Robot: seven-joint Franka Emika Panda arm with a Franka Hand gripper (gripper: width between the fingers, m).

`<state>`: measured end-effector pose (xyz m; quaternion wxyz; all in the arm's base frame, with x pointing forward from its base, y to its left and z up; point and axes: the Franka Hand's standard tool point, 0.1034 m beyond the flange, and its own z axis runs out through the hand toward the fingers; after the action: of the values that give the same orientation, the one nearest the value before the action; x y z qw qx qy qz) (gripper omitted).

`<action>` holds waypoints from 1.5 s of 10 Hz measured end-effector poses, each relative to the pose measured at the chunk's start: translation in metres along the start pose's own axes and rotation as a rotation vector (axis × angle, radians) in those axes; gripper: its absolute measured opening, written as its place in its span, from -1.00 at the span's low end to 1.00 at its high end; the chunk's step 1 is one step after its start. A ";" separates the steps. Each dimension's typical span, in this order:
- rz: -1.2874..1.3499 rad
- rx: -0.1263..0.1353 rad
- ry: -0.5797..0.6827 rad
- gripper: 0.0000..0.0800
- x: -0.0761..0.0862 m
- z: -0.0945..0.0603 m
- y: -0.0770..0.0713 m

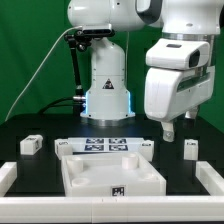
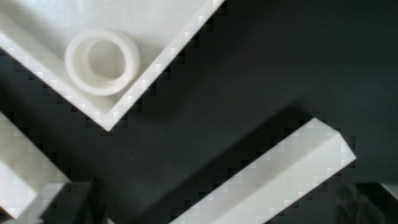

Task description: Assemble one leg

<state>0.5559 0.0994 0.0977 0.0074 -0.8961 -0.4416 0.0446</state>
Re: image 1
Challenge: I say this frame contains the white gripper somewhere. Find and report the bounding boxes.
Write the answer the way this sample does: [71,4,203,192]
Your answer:
[144,38,215,142]

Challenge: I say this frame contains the white square tabletop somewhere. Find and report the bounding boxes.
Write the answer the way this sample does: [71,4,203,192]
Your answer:
[61,152,166,197]

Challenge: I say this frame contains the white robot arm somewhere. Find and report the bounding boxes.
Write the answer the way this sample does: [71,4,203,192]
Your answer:
[67,0,224,142]

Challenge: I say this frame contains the white U-shaped fence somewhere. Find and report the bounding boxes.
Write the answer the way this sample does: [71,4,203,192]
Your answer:
[0,162,224,223]

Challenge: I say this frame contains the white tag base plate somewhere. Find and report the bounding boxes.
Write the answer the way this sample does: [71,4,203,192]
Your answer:
[68,137,144,153]

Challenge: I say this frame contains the black camera on mount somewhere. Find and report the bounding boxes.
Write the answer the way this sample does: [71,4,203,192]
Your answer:
[82,24,114,37]

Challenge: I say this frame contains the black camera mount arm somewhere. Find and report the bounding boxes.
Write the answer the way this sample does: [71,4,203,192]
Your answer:
[64,31,91,96]

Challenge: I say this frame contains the black cables at base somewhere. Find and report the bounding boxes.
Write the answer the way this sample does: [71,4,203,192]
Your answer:
[39,96,84,115]

